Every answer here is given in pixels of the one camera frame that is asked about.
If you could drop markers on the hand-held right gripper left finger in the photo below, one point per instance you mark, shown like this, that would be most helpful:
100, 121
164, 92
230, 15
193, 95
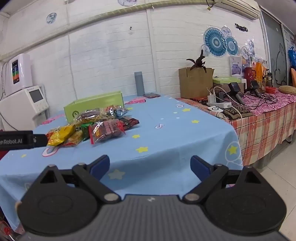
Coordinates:
101, 165

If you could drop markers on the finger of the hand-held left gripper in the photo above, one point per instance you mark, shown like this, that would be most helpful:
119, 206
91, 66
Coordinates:
41, 140

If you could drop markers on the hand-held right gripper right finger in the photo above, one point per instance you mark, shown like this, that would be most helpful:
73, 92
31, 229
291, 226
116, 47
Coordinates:
198, 166

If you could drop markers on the yellow clear snack packet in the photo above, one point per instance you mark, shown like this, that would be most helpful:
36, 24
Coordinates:
60, 134

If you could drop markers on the red fried snack packet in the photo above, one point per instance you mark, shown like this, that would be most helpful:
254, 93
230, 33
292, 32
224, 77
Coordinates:
107, 132

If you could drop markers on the green snack packet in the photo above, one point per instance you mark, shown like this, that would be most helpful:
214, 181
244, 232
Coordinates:
85, 132

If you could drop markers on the dark red snack packet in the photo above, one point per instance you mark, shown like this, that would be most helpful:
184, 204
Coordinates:
129, 122

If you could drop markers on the green cookie packet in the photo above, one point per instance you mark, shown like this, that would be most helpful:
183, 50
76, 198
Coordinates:
89, 115

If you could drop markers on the silver orange snack packet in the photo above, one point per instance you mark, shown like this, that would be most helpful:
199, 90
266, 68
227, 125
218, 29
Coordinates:
113, 111

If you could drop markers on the light green cardboard box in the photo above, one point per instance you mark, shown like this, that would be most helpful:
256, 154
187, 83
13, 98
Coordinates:
97, 103

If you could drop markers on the white water dispenser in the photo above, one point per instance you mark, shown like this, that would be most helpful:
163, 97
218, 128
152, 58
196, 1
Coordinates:
20, 106

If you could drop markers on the blue cartoon printed tablecloth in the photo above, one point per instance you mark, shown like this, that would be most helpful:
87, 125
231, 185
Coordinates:
161, 139

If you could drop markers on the white power strip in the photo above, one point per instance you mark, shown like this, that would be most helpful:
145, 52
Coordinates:
219, 104

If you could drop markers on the brown patterned cloth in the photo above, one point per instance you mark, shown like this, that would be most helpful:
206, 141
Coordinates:
238, 112

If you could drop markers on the plaid tablecloth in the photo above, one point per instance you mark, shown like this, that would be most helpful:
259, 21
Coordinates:
261, 132

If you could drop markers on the brown cardboard box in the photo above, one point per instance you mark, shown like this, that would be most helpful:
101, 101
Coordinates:
195, 84

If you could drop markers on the red smartphone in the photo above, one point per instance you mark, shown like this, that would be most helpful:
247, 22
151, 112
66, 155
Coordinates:
151, 95

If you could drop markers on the flat light green box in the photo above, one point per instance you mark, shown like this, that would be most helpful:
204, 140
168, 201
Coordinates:
225, 80

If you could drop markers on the grey cylindrical bottle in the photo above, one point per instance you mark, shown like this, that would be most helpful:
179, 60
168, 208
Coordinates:
139, 83

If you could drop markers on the pink patterned cloth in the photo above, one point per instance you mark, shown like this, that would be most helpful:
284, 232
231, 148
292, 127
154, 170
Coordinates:
272, 103

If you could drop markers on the dark red potted plant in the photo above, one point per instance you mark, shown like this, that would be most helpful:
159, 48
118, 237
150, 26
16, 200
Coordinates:
198, 62

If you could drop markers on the red bowl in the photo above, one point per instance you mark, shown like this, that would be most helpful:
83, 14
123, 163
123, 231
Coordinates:
270, 89

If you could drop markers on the red thermos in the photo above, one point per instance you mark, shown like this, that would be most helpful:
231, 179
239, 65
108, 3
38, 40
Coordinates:
249, 74

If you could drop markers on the photo card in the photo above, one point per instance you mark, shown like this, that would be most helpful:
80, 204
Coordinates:
235, 66

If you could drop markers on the woven straw hat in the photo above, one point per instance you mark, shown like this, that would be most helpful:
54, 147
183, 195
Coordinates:
288, 89

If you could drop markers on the large blue paper fan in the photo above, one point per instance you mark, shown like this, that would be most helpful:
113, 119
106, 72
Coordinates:
215, 42

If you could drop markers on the medium blue paper fan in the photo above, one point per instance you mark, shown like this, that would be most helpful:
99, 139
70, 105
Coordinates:
232, 45

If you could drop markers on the orange chair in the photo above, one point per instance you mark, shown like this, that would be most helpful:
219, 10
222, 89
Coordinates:
293, 77

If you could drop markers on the white air conditioner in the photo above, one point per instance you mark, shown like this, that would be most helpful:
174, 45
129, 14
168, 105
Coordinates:
240, 8

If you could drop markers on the white wall water purifier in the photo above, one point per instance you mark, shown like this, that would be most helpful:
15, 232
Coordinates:
18, 71

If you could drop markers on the round blue wall plate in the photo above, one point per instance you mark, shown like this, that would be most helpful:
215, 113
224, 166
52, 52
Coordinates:
51, 18

